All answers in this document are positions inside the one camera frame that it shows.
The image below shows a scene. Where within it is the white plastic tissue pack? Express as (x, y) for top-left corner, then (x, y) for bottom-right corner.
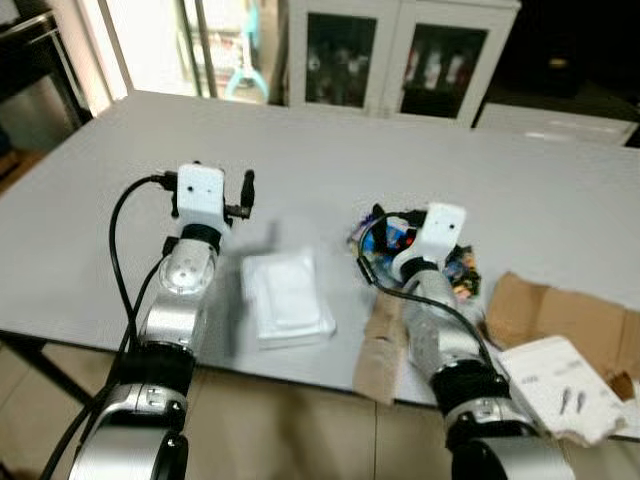
(239, 249), (338, 350)

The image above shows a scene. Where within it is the teal plastic hanger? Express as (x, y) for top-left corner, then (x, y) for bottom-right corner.
(224, 0), (272, 103)

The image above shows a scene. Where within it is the small brown cardboard piece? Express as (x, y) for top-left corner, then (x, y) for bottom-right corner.
(351, 293), (413, 407)

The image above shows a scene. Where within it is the white glass door cabinet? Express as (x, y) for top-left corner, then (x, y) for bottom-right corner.
(287, 0), (522, 128)

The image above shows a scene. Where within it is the large brown cardboard flap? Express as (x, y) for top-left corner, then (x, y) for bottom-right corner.
(484, 271), (640, 403)

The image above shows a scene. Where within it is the white low table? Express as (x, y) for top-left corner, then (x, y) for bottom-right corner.
(474, 102), (640, 147)

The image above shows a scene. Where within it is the dark metal cabinet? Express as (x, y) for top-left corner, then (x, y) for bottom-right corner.
(0, 10), (93, 154)

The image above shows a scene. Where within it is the black table leg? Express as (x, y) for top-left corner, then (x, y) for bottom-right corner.
(0, 333), (83, 404)

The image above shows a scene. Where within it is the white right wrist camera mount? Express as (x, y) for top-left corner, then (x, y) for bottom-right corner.
(391, 202), (469, 283)

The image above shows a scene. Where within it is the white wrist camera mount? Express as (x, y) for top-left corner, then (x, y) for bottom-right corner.
(391, 202), (469, 283)
(174, 163), (230, 237)

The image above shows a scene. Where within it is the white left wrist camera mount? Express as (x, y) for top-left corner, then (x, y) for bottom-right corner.
(174, 163), (230, 237)

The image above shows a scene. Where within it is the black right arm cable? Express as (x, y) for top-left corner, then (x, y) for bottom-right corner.
(356, 212), (495, 367)

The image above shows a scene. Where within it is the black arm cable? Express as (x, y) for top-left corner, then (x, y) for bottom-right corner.
(356, 212), (495, 367)
(108, 173), (179, 346)

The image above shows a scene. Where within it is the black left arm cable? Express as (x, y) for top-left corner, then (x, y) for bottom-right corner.
(108, 173), (179, 346)

